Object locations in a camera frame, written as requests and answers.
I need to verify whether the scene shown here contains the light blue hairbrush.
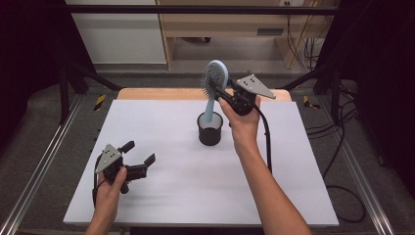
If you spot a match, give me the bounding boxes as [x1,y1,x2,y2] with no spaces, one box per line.
[200,59,230,124]

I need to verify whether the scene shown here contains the hanging cable bundle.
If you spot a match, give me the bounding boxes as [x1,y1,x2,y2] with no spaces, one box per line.
[284,1,328,71]

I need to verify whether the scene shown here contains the wooden desk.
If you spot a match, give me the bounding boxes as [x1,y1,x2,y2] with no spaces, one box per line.
[156,0,341,71]

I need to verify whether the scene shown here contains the person's left hand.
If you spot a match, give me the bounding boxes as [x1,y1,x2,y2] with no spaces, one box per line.
[95,166,128,218]

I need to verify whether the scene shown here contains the person's right hand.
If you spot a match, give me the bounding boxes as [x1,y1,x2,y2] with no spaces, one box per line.
[217,95,262,150]

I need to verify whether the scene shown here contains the black looped floor cable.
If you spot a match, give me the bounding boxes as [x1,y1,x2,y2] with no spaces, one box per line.
[326,185,367,225]

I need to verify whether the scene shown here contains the black metal crossbar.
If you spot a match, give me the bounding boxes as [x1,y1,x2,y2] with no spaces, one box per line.
[64,4,342,16]

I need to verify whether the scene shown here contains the black curtain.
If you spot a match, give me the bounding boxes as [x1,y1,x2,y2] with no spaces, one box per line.
[316,0,415,192]
[0,0,96,150]

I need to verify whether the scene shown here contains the black floor cables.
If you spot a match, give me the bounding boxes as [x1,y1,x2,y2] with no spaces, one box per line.
[305,81,360,180]

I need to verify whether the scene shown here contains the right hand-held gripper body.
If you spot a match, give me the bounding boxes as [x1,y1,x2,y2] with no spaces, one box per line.
[214,73,277,118]

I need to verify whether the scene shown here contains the wooden table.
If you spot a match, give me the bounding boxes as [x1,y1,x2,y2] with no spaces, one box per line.
[115,87,293,103]

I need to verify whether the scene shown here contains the white cabinet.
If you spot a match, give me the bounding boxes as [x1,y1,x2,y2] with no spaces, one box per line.
[65,0,167,66]

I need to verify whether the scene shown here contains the white table board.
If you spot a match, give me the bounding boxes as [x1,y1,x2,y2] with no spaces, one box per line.
[63,99,340,228]

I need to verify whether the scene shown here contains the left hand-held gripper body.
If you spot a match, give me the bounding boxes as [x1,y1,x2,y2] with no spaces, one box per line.
[93,143,149,195]

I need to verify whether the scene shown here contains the black mesh cup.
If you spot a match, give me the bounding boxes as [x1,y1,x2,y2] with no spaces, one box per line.
[196,111,225,147]

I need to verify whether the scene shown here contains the hand-held gripper cable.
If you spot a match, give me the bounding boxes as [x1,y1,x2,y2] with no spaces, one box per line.
[91,154,106,209]
[253,105,274,174]

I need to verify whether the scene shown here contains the black metal stand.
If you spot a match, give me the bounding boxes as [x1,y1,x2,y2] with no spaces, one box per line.
[58,60,123,125]
[279,62,343,125]

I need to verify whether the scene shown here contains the right hand-held gripper cable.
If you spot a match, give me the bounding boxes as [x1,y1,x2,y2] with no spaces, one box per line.
[253,105,274,174]

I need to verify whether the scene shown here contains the aluminium rail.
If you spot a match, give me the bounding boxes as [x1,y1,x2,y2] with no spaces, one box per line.
[0,94,84,235]
[316,96,396,235]

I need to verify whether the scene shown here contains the left hand-held gripper cable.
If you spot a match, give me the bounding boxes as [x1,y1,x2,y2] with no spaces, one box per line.
[91,154,106,209]

